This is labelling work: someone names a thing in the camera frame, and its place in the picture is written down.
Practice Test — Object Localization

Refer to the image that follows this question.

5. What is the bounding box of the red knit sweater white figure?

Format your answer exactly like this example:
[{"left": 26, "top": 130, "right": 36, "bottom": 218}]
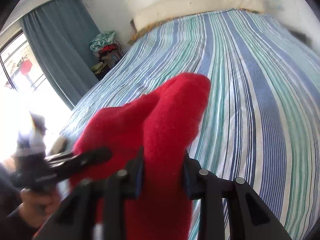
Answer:
[{"left": 70, "top": 73, "right": 211, "bottom": 239}]

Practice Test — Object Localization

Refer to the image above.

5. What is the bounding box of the cream padded headboard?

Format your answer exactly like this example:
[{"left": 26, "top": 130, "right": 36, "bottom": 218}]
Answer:
[{"left": 133, "top": 0, "right": 266, "bottom": 31}]

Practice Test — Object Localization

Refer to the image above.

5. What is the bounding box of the person's left hand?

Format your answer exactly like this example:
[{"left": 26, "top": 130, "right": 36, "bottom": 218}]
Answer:
[{"left": 18, "top": 188, "right": 61, "bottom": 228}]

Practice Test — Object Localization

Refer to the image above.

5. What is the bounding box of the pile of colourful clothes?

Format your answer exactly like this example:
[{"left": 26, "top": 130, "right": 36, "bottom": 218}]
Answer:
[{"left": 89, "top": 30, "right": 123, "bottom": 80}]

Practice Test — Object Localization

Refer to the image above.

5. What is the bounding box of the blue green striped bedspread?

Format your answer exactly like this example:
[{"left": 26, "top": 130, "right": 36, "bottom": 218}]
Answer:
[{"left": 62, "top": 10, "right": 319, "bottom": 239}]

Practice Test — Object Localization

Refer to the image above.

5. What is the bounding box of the window with metal bars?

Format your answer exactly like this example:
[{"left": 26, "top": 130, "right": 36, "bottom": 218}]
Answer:
[{"left": 1, "top": 31, "right": 71, "bottom": 161}]

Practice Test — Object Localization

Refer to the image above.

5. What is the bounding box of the teal blue curtain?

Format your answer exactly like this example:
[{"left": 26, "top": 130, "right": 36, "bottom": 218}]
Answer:
[{"left": 21, "top": 0, "right": 100, "bottom": 109}]

